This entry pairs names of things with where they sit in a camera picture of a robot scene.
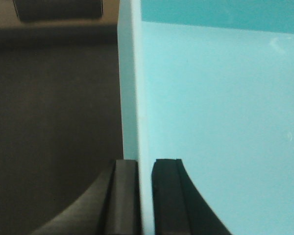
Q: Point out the brown cardboard box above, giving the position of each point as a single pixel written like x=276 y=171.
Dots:
x=53 y=13

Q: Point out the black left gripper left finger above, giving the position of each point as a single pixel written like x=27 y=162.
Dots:
x=110 y=206

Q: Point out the black conveyor belt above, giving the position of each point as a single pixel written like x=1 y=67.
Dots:
x=59 y=119

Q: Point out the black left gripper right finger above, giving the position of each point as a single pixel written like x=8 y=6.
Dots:
x=179 y=209

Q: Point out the light turquoise plastic bin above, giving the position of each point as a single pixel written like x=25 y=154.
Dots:
x=211 y=82

